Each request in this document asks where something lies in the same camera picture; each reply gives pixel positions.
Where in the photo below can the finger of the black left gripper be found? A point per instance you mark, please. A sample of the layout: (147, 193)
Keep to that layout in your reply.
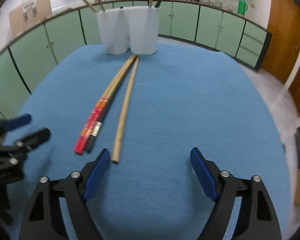
(34, 140)
(17, 122)

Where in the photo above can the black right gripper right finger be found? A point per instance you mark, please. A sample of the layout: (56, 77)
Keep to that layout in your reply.
(257, 218)

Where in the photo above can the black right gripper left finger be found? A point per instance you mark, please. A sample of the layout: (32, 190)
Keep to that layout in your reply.
(43, 217)

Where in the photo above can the red orange bamboo chopstick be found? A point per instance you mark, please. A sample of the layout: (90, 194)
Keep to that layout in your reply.
(100, 106)

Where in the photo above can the black chopstick silver band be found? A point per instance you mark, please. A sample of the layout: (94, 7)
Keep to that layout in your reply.
(110, 96)

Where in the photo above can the plain bamboo chopstick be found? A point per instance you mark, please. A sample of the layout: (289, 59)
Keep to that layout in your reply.
(115, 156)

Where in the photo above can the green lower kitchen cabinets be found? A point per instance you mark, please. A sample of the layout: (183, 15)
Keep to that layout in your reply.
(27, 60)

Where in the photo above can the blue table mat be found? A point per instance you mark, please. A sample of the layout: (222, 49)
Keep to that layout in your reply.
(183, 97)

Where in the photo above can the brown cardboard board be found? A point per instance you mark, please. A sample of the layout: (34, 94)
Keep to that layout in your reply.
(28, 14)

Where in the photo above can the bamboo chopstick in holder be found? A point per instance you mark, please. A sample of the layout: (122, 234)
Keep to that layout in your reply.
(90, 6)

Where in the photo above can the white double utensil holder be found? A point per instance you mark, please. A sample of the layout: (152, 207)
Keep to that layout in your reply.
(129, 28)

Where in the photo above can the green thermos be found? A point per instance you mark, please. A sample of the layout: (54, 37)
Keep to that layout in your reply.
(242, 7)

